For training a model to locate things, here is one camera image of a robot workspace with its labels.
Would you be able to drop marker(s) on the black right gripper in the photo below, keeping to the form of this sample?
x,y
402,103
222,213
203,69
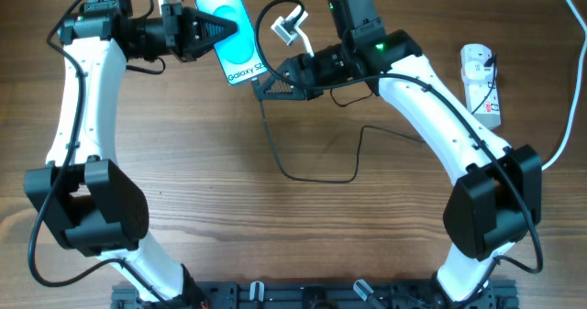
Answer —
x,y
299,62

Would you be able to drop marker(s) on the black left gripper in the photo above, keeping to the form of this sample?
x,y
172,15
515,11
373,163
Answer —
x,y
183,31

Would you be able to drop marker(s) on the Samsung Galaxy smartphone teal screen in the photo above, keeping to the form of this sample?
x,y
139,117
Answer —
x,y
238,56

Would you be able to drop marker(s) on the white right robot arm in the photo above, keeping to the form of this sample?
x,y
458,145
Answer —
x,y
496,199

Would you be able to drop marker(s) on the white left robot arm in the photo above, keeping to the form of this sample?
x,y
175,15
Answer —
x,y
80,194

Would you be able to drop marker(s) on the white USB charger adapter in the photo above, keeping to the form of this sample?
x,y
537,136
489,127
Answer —
x,y
476,71

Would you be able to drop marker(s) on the white power strip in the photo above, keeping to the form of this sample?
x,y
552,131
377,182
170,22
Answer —
x,y
482,98

